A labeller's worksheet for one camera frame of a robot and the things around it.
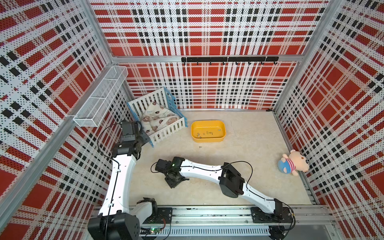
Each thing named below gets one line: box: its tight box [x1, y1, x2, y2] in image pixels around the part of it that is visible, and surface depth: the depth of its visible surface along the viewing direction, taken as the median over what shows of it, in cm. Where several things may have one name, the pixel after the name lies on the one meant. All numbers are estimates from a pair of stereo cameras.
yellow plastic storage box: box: [191, 120, 227, 143], surface depth 109 cm
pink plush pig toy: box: [277, 149, 310, 176], surface depth 86 cm
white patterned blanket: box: [141, 101, 181, 136], surface depth 110 cm
